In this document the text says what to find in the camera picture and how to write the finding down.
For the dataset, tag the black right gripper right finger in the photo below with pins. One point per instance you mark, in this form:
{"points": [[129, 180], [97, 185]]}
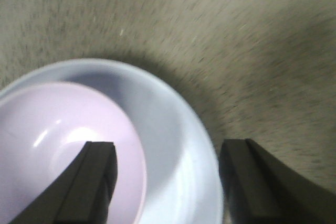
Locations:
{"points": [[260, 188]]}

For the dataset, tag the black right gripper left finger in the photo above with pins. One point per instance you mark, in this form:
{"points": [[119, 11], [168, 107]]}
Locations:
{"points": [[81, 193]]}

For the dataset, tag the purple plastic bowl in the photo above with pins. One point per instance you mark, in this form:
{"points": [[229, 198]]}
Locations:
{"points": [[44, 127]]}

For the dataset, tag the light blue plate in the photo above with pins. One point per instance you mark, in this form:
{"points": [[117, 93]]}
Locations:
{"points": [[183, 184]]}

